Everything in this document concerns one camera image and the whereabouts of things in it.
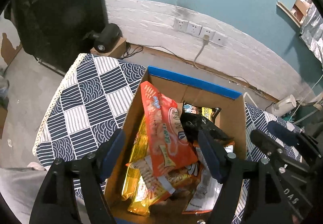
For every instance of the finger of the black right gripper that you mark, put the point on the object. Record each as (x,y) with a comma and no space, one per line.
(273,150)
(282,130)

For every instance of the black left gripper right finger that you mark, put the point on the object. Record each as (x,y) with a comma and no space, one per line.
(265,203)

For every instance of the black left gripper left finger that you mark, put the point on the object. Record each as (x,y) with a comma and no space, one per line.
(56,199)

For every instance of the white snack bag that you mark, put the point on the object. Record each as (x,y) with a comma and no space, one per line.
(206,193)

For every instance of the black cartoon snack bag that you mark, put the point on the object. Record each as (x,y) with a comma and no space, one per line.
(209,113)

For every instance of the black yellow snack bag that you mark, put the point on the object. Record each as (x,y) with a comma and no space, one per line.
(193,123)

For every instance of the yellow long biscuit box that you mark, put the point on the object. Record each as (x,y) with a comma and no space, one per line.
(138,152)

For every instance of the orange yellow chips bag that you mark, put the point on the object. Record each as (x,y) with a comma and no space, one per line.
(151,190)

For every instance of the red snack bag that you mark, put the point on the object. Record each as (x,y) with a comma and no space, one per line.
(168,145)

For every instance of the white kettle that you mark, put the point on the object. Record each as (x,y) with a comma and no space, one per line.
(283,106)

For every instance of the blue cardboard box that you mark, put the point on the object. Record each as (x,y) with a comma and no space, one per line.
(232,120)

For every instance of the navy patterned tablecloth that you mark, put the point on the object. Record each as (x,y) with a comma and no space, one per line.
(92,102)

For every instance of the black projector on box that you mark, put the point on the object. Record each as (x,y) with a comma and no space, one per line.
(106,40)

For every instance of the black cabinet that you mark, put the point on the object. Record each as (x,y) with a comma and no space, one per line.
(55,31)

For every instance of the white wall socket strip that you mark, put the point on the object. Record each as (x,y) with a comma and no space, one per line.
(200,31)

